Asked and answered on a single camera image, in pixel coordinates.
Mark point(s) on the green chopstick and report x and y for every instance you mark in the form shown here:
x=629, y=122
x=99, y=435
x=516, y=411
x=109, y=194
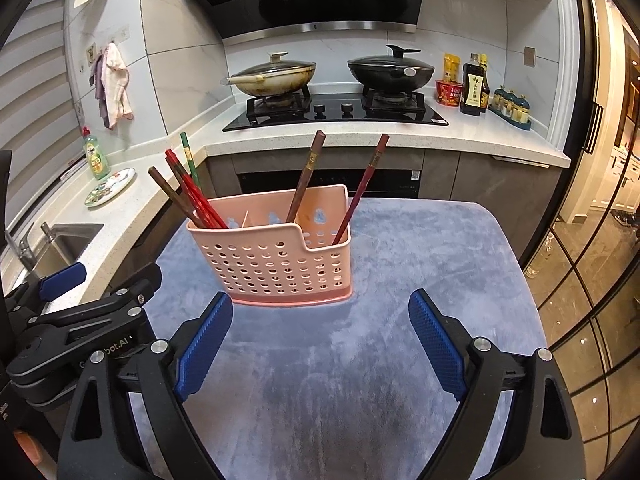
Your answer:
x=189, y=160

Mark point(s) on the small wall outlet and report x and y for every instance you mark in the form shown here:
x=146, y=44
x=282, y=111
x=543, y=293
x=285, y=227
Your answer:
x=91, y=53

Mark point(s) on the black framed glass door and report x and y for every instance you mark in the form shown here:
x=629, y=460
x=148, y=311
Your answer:
x=590, y=335

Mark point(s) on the steel sink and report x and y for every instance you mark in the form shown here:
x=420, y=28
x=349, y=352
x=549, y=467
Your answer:
x=70, y=245

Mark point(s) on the pink perforated utensil basket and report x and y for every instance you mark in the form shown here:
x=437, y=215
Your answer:
x=260, y=265

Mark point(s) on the white window blinds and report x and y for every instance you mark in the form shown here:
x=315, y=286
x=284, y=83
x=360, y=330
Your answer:
x=35, y=110

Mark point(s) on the blue-grey plush mat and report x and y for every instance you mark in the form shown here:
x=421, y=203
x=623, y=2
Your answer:
x=325, y=370

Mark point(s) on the patterned plate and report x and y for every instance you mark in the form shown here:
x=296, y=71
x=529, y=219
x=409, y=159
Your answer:
x=110, y=187

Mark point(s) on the black wok with lid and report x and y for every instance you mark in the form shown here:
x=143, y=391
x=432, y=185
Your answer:
x=390, y=72

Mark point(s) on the teal lidded spice jar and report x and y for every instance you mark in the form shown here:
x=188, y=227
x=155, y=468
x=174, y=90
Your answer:
x=512, y=104
x=501, y=99
x=523, y=110

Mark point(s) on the grey wall outlet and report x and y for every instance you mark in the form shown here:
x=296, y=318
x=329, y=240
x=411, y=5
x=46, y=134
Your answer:
x=529, y=56

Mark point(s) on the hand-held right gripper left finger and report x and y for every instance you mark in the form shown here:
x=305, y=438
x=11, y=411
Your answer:
x=205, y=340

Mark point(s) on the beige wok with lid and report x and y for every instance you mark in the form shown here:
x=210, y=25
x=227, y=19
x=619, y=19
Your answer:
x=275, y=77

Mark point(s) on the yellow capped sauce bottle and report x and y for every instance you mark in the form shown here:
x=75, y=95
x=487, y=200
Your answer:
x=485, y=67

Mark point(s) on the pink white towel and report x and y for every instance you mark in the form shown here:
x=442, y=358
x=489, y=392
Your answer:
x=115, y=90

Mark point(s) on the white sideboard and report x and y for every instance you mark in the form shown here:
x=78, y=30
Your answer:
x=620, y=185

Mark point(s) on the purple cloth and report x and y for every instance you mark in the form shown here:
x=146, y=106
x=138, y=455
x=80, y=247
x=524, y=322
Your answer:
x=96, y=74

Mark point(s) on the steel faucet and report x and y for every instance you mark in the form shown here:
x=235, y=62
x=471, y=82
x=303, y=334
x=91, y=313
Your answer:
x=27, y=255

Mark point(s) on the red instant noodle cup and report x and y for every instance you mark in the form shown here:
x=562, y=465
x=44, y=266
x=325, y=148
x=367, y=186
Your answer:
x=448, y=94

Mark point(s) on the black gas stove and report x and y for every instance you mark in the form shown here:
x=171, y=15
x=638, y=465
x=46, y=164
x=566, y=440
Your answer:
x=330, y=112

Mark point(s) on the teal spice jar tray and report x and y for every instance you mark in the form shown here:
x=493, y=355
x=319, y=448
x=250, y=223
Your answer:
x=510, y=121

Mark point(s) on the grey base cabinet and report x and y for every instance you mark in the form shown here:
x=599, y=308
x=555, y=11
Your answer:
x=440, y=175

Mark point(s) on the dark red chopstick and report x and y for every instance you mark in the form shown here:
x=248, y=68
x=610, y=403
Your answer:
x=367, y=170

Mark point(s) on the green dish soap bottle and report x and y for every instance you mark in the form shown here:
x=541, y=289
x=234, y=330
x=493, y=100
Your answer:
x=97, y=160

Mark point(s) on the dark soy sauce bottle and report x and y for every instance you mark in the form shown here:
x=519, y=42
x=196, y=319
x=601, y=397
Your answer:
x=472, y=92

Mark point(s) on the brown chopstick with gold band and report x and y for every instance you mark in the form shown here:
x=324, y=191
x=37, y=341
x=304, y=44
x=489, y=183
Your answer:
x=307, y=170

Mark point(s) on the yellow seasoning packet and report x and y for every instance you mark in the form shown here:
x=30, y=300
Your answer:
x=451, y=67

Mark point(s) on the black built-in appliance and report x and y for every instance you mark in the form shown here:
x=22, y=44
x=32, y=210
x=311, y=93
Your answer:
x=325, y=180

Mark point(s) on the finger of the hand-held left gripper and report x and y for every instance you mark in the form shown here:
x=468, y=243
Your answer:
x=62, y=277
x=115, y=300

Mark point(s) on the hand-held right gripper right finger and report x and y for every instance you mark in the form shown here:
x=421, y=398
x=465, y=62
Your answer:
x=435, y=345

